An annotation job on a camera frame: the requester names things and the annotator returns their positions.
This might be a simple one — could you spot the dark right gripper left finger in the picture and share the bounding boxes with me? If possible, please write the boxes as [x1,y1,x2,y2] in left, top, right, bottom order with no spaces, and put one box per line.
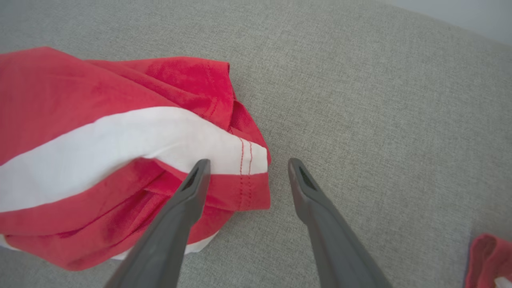
[105,159,212,288]

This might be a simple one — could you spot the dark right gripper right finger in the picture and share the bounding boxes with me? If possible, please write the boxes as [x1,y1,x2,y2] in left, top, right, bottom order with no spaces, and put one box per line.
[288,158,393,288]

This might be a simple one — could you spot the red white Bulls shorts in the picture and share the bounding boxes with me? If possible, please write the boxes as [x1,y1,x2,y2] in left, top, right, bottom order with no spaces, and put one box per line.
[0,47,272,272]

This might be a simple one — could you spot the red white Bulls jersey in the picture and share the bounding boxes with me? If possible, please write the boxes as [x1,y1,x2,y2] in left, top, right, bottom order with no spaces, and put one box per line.
[465,234,512,288]

